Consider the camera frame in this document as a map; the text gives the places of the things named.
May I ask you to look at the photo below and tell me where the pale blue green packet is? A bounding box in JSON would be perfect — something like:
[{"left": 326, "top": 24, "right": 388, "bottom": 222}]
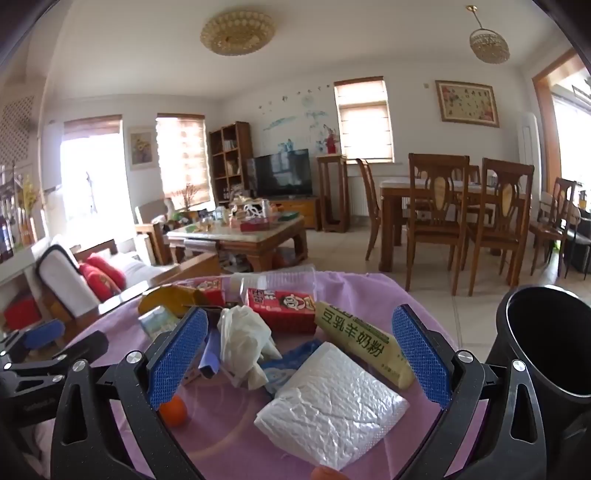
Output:
[{"left": 137, "top": 306, "right": 182, "bottom": 340}]

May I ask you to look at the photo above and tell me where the purple blue wrapper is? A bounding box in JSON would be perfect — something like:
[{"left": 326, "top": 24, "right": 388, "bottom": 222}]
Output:
[{"left": 198, "top": 330, "right": 223, "bottom": 380}]

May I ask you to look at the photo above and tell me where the white standing air conditioner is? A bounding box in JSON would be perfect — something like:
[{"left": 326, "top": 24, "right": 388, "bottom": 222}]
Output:
[{"left": 519, "top": 111, "right": 542, "bottom": 164}]

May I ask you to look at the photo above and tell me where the wooden television cabinet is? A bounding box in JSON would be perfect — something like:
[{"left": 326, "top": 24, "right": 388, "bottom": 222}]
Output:
[{"left": 272, "top": 196, "right": 321, "bottom": 230}]

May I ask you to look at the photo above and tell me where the yellow brown packet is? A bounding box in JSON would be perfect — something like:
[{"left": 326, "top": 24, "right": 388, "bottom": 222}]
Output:
[{"left": 137, "top": 284, "right": 204, "bottom": 318}]

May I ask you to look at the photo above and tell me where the white plastic-wrapped tissue pack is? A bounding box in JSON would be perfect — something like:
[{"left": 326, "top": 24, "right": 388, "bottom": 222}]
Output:
[{"left": 253, "top": 342, "right": 411, "bottom": 470}]

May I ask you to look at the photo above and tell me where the red milk carton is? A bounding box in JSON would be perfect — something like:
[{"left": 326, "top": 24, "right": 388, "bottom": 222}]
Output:
[
  {"left": 178, "top": 277, "right": 227, "bottom": 308},
  {"left": 245, "top": 287, "right": 319, "bottom": 335}
]

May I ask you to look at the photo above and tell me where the blue white packet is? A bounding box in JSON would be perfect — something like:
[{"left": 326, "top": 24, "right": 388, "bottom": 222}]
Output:
[{"left": 259, "top": 339, "right": 324, "bottom": 398}]

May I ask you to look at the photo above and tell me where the window with roller blind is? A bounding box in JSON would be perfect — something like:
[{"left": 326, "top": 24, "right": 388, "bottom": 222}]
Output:
[
  {"left": 156, "top": 113, "right": 211, "bottom": 197},
  {"left": 333, "top": 78, "right": 397, "bottom": 163}
]

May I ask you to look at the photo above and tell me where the small framed flower picture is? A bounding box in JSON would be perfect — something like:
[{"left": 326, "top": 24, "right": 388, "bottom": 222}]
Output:
[{"left": 127, "top": 128, "right": 155, "bottom": 171}]

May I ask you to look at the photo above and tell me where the flat screen television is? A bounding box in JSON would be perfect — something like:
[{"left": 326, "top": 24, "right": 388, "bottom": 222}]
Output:
[{"left": 247, "top": 148, "right": 314, "bottom": 200}]

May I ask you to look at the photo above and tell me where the yellow green powder sachet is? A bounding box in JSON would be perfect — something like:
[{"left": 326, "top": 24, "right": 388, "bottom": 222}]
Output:
[{"left": 314, "top": 301, "right": 416, "bottom": 392}]

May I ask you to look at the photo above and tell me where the black trash bin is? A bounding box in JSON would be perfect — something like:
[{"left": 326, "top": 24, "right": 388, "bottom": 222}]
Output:
[{"left": 480, "top": 285, "right": 591, "bottom": 480}]

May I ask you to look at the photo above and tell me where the wooden bookshelf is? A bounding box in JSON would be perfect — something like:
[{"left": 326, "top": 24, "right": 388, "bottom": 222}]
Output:
[{"left": 208, "top": 121, "right": 254, "bottom": 204}]

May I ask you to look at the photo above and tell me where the wooden dining table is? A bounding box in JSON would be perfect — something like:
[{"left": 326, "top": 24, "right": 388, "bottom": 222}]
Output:
[{"left": 379, "top": 176, "right": 509, "bottom": 273}]

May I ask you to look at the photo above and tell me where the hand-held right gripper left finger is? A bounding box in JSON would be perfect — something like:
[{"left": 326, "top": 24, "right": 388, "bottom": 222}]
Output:
[{"left": 50, "top": 307, "right": 211, "bottom": 480}]

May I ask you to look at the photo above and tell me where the crystal pendant lamp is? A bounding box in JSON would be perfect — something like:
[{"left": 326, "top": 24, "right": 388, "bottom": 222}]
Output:
[{"left": 465, "top": 6, "right": 511, "bottom": 64}]

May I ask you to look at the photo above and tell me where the wooden armchair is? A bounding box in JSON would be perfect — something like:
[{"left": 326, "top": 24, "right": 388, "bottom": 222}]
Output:
[{"left": 134, "top": 198, "right": 176, "bottom": 266}]

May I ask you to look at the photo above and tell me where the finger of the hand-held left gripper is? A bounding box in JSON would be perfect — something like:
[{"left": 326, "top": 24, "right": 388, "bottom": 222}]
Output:
[
  {"left": 28, "top": 330, "right": 110, "bottom": 385},
  {"left": 0, "top": 318, "right": 66, "bottom": 360}
]

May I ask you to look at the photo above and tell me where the wooden sofa with white cushions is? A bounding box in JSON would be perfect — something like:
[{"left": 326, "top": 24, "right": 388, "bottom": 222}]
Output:
[{"left": 0, "top": 231, "right": 222, "bottom": 333}]

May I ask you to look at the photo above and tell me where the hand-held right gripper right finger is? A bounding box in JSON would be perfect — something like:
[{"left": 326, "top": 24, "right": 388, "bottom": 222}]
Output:
[{"left": 392, "top": 304, "right": 549, "bottom": 480}]

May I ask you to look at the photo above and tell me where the purple tablecloth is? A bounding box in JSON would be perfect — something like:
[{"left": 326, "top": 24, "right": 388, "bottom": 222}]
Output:
[{"left": 28, "top": 272, "right": 490, "bottom": 480}]

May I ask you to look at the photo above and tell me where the black box seat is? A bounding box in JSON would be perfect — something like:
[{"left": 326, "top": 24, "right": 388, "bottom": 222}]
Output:
[{"left": 566, "top": 222, "right": 591, "bottom": 282}]

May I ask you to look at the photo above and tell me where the wooden coffee table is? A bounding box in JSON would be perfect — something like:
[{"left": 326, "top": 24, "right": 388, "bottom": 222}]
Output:
[{"left": 165, "top": 215, "right": 309, "bottom": 273}]

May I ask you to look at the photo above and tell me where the clear plastic cup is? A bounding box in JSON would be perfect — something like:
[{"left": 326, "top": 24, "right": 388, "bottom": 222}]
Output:
[{"left": 226, "top": 264, "right": 318, "bottom": 301}]

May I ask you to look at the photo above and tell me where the crumpled white tissue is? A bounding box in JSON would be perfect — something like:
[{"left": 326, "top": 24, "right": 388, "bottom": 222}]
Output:
[{"left": 217, "top": 305, "right": 283, "bottom": 389}]

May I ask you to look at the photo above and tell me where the tall wooden plant stand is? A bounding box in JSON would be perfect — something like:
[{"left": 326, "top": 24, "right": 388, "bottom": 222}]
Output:
[{"left": 316, "top": 154, "right": 350, "bottom": 233}]

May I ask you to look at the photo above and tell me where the wooden dining chair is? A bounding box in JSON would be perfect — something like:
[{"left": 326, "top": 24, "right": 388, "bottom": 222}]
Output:
[
  {"left": 466, "top": 158, "right": 535, "bottom": 296},
  {"left": 355, "top": 158, "right": 384, "bottom": 261},
  {"left": 529, "top": 178, "right": 578, "bottom": 278},
  {"left": 404, "top": 154, "right": 471, "bottom": 296}
]

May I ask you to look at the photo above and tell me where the round crystal ceiling lamp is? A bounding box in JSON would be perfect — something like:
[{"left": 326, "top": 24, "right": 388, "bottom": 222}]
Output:
[{"left": 199, "top": 10, "right": 277, "bottom": 57}]

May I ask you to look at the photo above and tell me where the red cushion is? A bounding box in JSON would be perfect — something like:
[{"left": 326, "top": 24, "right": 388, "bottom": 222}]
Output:
[
  {"left": 85, "top": 253, "right": 126, "bottom": 291},
  {"left": 78, "top": 263, "right": 112, "bottom": 303}
]

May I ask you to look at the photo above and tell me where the large framed wall picture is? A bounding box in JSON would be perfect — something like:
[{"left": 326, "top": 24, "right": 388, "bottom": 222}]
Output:
[{"left": 435, "top": 80, "right": 500, "bottom": 129}]

